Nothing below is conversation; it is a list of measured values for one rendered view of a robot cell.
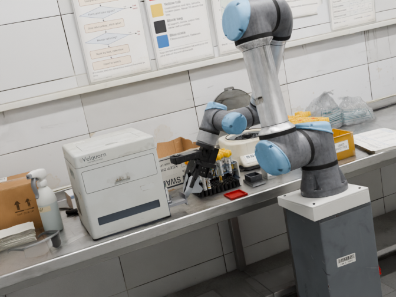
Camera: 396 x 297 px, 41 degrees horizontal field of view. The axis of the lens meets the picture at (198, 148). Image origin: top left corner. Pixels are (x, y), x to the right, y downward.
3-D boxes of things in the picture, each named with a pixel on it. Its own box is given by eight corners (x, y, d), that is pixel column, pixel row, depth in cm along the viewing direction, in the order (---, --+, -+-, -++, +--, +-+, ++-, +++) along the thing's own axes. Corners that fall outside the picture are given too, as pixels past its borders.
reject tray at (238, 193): (231, 200, 189) (231, 198, 189) (223, 195, 195) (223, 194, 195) (247, 194, 191) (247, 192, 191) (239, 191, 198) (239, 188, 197)
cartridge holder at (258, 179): (253, 187, 199) (251, 178, 198) (243, 182, 207) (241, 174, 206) (266, 183, 200) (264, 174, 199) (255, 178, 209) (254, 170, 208)
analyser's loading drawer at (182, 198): (134, 221, 180) (131, 207, 179) (129, 217, 187) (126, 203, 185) (188, 204, 187) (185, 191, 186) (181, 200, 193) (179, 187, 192)
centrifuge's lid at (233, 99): (207, 91, 243) (204, 92, 251) (219, 144, 245) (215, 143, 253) (251, 82, 247) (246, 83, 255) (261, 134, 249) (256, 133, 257)
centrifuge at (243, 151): (237, 174, 220) (233, 145, 217) (218, 159, 248) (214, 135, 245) (290, 160, 224) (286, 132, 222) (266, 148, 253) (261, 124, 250)
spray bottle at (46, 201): (43, 238, 187) (25, 174, 182) (40, 231, 195) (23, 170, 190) (66, 231, 190) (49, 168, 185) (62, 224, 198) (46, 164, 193)
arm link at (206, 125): (216, 101, 184) (203, 99, 191) (207, 131, 184) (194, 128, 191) (233, 108, 188) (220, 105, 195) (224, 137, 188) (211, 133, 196)
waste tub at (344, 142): (329, 164, 209) (326, 139, 207) (310, 158, 222) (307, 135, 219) (356, 155, 214) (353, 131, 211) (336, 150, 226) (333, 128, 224)
